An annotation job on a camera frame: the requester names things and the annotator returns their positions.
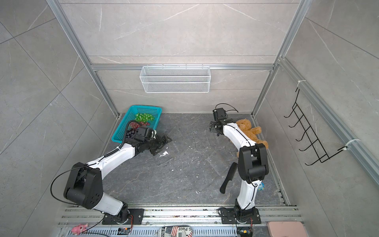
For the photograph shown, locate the red grape bunch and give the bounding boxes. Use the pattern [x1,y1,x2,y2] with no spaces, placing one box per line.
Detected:
[129,122,141,130]

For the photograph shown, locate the teal plastic basket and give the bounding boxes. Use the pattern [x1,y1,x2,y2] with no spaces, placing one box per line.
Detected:
[112,105,162,143]

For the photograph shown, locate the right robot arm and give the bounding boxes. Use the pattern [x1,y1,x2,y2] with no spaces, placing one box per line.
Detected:
[209,105,269,225]

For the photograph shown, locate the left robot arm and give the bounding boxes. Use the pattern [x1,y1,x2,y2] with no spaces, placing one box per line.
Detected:
[62,124,172,224]

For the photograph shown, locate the green grape bunch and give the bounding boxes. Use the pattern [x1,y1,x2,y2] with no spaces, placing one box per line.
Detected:
[135,113,155,123]

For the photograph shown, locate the brown teddy bear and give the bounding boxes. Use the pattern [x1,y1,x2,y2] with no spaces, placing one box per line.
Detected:
[236,119,268,149]

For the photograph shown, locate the black knife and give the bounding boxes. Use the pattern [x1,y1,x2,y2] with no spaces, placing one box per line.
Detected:
[219,162,238,194]

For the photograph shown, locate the blue owl toy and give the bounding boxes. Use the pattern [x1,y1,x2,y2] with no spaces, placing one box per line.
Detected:
[258,182,265,191]

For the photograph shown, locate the pink pig toy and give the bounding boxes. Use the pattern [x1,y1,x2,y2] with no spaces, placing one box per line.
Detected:
[71,224,88,236]

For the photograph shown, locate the pink pad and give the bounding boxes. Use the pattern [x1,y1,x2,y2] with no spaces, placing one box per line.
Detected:
[267,221,308,237]

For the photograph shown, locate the white wire mesh shelf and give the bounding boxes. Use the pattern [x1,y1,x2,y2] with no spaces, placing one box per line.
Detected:
[140,66,211,93]

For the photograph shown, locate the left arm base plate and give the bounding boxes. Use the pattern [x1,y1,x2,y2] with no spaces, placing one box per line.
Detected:
[102,208,145,225]

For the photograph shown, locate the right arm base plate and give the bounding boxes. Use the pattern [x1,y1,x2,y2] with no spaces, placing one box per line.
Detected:
[218,206,262,225]

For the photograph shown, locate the black wire hook rack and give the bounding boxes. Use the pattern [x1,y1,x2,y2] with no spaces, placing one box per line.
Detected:
[284,88,348,166]

